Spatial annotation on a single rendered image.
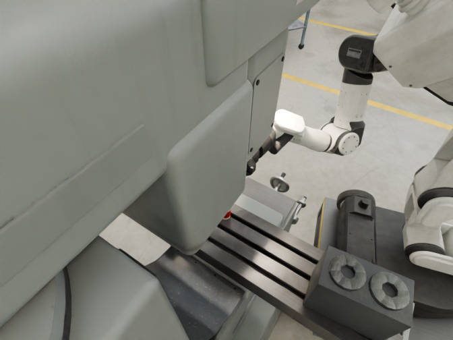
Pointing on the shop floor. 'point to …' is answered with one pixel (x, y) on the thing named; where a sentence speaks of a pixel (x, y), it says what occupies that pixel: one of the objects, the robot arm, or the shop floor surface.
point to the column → (98, 302)
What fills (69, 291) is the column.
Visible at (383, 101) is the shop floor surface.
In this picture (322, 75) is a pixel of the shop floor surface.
